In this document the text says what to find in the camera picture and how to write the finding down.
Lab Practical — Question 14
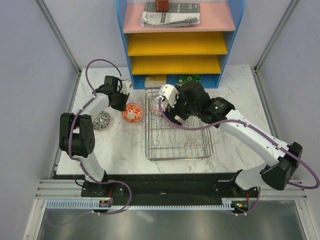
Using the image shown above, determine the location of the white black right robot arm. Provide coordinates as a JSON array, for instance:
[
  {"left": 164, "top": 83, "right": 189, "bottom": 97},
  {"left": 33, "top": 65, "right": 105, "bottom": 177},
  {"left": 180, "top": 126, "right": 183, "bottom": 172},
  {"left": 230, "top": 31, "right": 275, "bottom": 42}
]
[{"left": 159, "top": 80, "right": 303, "bottom": 197}]

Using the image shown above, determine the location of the brown wooden block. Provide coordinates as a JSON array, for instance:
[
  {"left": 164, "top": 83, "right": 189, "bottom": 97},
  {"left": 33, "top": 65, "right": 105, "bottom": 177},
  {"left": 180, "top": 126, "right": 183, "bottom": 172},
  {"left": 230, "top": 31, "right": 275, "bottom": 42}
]
[{"left": 155, "top": 0, "right": 173, "bottom": 12}]

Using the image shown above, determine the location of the orange floral white bowl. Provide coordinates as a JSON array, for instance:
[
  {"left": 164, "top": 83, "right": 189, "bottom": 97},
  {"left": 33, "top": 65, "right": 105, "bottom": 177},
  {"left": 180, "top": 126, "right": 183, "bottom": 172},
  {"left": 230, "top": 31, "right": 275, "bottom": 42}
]
[{"left": 121, "top": 103, "right": 144, "bottom": 123}]

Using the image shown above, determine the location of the stainless wire dish rack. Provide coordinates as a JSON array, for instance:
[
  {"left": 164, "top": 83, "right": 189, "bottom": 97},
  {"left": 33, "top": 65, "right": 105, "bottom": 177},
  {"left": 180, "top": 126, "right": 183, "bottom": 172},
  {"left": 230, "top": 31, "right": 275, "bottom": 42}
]
[{"left": 145, "top": 88, "right": 213, "bottom": 161}]

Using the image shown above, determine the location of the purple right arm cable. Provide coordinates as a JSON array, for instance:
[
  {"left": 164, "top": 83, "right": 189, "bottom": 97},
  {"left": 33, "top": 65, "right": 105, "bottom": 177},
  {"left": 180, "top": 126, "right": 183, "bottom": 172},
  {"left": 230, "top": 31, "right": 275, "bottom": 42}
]
[{"left": 157, "top": 96, "right": 320, "bottom": 217}]

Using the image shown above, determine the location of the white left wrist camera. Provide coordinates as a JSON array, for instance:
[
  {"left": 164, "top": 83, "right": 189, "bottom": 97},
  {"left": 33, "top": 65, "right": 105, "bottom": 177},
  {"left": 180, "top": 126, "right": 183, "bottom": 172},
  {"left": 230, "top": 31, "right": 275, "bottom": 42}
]
[{"left": 120, "top": 79, "right": 132, "bottom": 95}]

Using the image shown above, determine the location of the white slotted cable duct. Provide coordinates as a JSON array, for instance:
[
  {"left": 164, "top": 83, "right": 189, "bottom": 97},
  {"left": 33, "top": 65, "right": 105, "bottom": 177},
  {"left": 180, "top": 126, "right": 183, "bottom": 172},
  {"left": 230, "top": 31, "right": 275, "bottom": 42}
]
[{"left": 46, "top": 199, "right": 243, "bottom": 211}]

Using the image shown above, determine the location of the blue shelf unit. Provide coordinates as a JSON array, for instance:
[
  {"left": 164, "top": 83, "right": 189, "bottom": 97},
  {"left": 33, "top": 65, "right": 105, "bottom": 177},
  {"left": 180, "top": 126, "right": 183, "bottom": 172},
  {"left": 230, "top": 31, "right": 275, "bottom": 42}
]
[{"left": 115, "top": 0, "right": 246, "bottom": 90}]

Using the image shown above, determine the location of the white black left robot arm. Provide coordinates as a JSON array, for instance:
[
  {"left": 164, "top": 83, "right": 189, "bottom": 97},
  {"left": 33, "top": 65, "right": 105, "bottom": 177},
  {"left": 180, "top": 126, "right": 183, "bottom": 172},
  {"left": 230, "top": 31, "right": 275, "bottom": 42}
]
[{"left": 59, "top": 75, "right": 132, "bottom": 197}]

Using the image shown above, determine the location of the dark grey bottom bowl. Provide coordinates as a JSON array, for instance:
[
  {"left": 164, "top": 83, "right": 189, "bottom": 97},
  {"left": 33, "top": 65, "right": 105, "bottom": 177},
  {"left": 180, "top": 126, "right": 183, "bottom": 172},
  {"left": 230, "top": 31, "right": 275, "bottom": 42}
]
[{"left": 92, "top": 111, "right": 111, "bottom": 131}]

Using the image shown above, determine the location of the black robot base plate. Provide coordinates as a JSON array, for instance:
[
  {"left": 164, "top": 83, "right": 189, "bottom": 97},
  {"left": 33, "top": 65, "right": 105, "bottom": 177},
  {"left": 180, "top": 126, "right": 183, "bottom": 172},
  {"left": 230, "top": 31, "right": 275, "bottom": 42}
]
[{"left": 51, "top": 172, "right": 291, "bottom": 207}]

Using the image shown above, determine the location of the green book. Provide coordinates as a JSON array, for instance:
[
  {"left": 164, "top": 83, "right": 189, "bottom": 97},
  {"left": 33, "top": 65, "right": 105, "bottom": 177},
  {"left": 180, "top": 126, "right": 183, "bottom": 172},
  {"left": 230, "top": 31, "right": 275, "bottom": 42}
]
[{"left": 176, "top": 74, "right": 203, "bottom": 86}]

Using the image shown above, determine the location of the blue triangle pattern bowl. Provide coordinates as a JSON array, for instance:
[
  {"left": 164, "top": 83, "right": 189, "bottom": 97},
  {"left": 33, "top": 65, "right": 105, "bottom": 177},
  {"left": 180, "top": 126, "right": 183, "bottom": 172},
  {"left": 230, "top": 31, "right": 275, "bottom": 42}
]
[{"left": 149, "top": 96, "right": 169, "bottom": 115}]

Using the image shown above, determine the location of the yellow illustrated book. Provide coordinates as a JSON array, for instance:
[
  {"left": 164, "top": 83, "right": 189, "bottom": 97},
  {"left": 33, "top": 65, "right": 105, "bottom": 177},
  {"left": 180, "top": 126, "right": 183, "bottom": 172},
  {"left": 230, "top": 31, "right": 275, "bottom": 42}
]
[{"left": 144, "top": 74, "right": 167, "bottom": 88}]

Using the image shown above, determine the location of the grey manual booklet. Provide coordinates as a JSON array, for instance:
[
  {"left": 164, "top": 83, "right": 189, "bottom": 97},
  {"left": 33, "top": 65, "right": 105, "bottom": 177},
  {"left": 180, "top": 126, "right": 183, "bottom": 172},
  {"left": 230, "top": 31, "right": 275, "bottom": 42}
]
[{"left": 140, "top": 1, "right": 201, "bottom": 28}]

